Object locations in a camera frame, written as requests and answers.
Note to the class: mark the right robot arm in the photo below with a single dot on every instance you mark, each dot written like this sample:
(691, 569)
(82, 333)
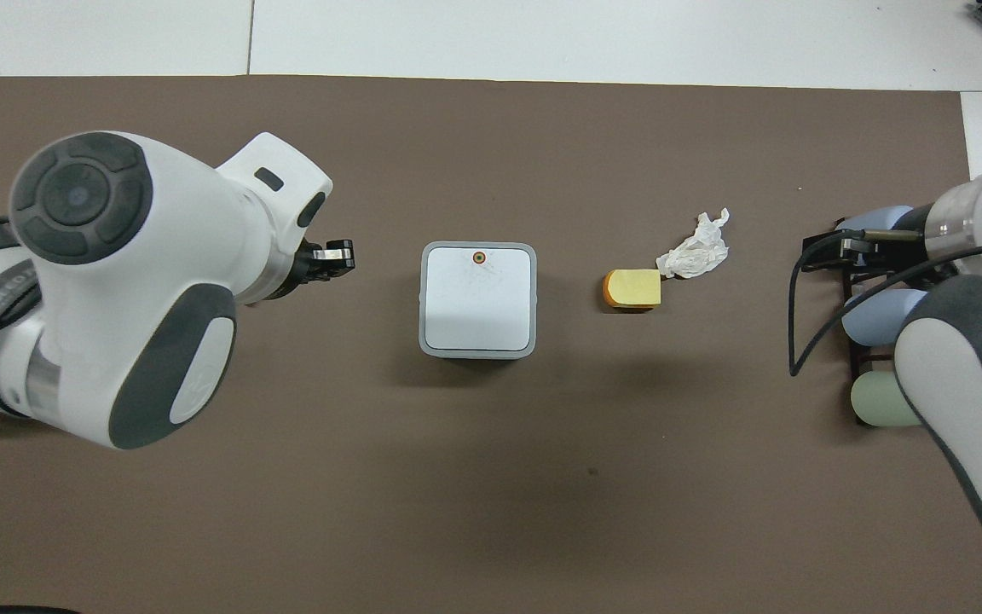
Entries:
(968, 358)

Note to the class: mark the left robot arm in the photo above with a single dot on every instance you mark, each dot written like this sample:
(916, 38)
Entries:
(150, 256)

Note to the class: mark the white bin with grey rim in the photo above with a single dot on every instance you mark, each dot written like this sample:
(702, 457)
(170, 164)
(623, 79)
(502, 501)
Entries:
(478, 298)

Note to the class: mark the light green cylinder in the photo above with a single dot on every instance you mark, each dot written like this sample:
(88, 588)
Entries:
(879, 399)

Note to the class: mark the black stand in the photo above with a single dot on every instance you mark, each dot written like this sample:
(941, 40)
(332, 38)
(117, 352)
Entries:
(859, 354)

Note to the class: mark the light blue cylinder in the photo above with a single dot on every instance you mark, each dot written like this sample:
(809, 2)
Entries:
(875, 317)
(879, 218)

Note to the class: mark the crumpled white paper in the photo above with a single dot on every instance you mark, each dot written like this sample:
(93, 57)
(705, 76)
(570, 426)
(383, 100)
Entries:
(696, 254)

